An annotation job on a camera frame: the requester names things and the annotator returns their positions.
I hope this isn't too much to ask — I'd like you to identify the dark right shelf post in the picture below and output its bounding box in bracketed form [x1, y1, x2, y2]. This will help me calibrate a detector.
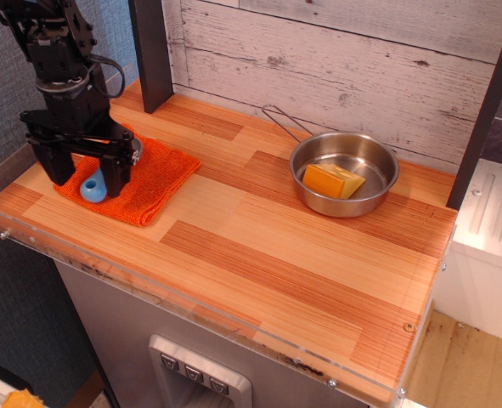
[447, 49, 502, 210]

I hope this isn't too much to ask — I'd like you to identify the dark shelf post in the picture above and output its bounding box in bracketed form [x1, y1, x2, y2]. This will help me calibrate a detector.
[447, 49, 502, 210]
[128, 0, 174, 113]

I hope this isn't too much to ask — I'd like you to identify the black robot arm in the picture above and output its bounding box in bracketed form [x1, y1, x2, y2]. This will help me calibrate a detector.
[0, 1, 140, 198]

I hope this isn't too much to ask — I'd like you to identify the steel pan with handle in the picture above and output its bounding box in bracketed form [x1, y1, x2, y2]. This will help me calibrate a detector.
[261, 104, 401, 219]

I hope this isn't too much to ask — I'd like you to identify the white toy appliance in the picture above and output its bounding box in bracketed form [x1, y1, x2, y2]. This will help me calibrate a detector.
[432, 160, 502, 338]

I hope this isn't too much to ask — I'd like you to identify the dark left shelf post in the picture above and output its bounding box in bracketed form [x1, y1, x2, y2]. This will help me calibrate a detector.
[128, 0, 174, 113]

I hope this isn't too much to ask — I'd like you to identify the silver dispenser button panel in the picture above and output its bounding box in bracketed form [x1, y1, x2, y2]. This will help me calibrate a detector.
[148, 334, 253, 407]

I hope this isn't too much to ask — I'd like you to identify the yellow cheese wedge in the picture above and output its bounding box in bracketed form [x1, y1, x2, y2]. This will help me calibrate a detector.
[302, 163, 365, 200]

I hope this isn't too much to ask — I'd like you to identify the blue and grey spoon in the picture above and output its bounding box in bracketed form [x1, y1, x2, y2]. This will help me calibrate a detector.
[80, 139, 144, 203]

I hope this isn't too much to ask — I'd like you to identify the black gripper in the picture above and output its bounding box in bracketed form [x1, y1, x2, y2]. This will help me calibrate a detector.
[20, 67, 141, 198]

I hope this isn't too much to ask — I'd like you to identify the orange knitted rag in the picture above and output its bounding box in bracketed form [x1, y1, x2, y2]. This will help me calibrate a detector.
[54, 135, 200, 227]

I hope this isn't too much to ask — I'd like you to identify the clear acrylic table guard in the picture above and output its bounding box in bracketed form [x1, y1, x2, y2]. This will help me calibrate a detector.
[0, 63, 458, 404]

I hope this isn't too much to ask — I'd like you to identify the grey toy fridge cabinet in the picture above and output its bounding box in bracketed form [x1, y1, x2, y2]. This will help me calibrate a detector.
[56, 262, 398, 407]

